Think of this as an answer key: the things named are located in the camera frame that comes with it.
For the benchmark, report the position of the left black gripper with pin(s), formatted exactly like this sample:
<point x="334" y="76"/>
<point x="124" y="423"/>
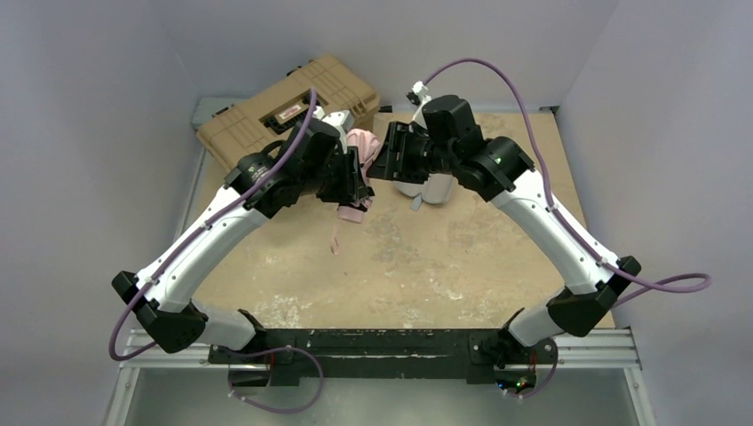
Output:
<point x="351" y="178"/>

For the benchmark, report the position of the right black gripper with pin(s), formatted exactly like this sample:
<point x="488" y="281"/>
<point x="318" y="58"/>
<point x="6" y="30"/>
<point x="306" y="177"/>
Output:
<point x="398" y="152"/>

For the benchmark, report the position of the pink umbrella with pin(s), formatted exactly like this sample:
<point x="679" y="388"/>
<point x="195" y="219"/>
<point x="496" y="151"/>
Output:
<point x="364" y="147"/>

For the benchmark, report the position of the pink grey umbrella case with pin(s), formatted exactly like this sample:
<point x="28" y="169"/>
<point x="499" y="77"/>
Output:
<point x="435" y="191"/>

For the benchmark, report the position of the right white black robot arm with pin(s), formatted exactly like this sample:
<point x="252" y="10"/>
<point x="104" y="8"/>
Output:
<point x="448" y="141"/>

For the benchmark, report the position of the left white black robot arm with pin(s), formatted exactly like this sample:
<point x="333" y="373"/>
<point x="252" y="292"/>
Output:
<point x="320" y="157"/>

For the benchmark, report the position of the tan plastic toolbox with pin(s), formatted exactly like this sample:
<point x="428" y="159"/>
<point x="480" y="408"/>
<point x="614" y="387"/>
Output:
<point x="247" y="125"/>

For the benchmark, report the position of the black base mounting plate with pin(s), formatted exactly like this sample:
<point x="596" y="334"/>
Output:
<point x="474" y="355"/>

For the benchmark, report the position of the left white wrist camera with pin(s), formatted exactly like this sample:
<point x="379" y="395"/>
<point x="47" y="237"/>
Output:
<point x="342" y="121"/>

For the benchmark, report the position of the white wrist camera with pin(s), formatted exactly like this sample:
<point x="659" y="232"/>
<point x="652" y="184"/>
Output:
<point x="418" y="96"/>
<point x="342" y="121"/>

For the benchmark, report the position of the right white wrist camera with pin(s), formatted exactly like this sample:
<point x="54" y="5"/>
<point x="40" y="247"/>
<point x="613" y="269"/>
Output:
<point x="418" y="96"/>

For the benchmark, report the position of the aluminium frame rail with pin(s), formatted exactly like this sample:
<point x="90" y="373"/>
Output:
<point x="602" y="349"/>

